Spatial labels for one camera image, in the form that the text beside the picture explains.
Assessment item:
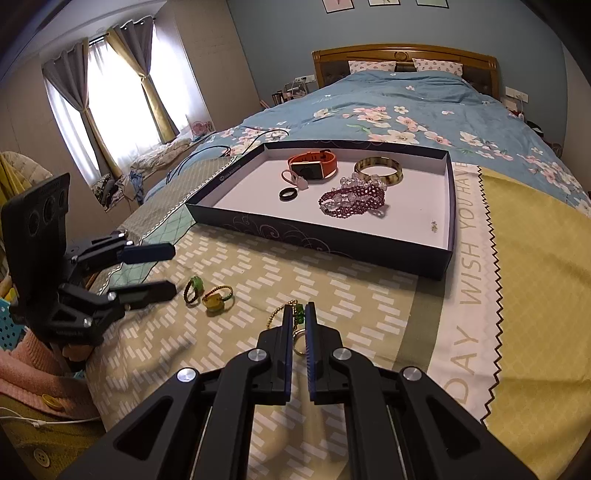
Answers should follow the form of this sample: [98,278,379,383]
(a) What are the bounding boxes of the pile of clothes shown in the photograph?
[89,170,149,214]

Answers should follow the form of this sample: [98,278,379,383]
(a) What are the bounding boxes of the olive buttoned cardigan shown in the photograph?
[0,392,108,480]

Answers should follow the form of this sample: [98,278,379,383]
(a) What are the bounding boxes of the person's left hand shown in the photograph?
[61,343,96,371]

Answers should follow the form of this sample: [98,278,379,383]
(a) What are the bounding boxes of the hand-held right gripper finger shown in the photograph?
[58,278,179,325]
[69,232,177,269]

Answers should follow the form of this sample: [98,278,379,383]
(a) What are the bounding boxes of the amber bangle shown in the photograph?
[353,156,404,187]

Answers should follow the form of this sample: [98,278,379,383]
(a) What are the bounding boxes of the gold chain with green beads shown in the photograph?
[265,299,311,356]

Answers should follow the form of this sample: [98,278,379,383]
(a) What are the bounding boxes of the patchwork cloth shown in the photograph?
[85,152,591,480]

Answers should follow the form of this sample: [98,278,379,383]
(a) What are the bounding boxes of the cream quilted cushion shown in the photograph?
[0,150,55,205]

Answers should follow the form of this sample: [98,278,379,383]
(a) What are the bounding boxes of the green hair tie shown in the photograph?
[183,275,205,306]

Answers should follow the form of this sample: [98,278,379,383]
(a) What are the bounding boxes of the white cable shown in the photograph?
[0,405,101,428]

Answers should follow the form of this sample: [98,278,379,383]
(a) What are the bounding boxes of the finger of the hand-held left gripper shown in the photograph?
[60,305,296,480]
[304,302,539,480]

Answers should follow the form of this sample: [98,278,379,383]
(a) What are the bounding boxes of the blue plastic basket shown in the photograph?
[0,294,25,357]

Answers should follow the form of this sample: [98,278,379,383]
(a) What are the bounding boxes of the clear bead bracelet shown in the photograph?
[339,172,388,195]

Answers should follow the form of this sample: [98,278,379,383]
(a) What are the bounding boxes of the patterned pillow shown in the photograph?
[412,57,464,77]
[348,59,397,75]

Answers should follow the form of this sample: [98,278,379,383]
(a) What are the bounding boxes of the navy cardboard box tray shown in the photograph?
[184,140,465,282]

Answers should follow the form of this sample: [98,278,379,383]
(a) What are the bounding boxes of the wooden bed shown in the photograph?
[143,43,591,222]

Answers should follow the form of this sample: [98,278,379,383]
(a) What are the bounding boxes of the white sheer curtain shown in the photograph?
[50,22,209,172]

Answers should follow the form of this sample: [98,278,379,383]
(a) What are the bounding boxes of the black cables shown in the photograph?
[165,128,290,182]

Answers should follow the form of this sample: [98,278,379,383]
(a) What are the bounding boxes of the window bench cabinet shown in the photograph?
[83,138,211,219]

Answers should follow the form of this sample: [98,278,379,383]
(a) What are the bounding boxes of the grey and yellow curtain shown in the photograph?
[42,45,112,186]
[105,16,180,143]

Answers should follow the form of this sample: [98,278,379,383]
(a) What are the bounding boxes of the crumpled bedding pile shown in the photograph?
[131,138,200,170]

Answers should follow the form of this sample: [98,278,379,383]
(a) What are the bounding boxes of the blue floral duvet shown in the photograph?
[143,69,591,223]

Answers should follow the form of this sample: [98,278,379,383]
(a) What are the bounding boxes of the purple bead bracelet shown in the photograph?
[318,182,388,220]

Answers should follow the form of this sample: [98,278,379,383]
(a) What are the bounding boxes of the cluttered nightstand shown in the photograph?
[507,99,565,154]

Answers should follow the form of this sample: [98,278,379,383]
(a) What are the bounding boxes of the orange smart watch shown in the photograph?
[288,150,336,181]

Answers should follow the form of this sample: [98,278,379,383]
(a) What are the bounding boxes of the nightstand with bottles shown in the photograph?
[270,76,320,110]

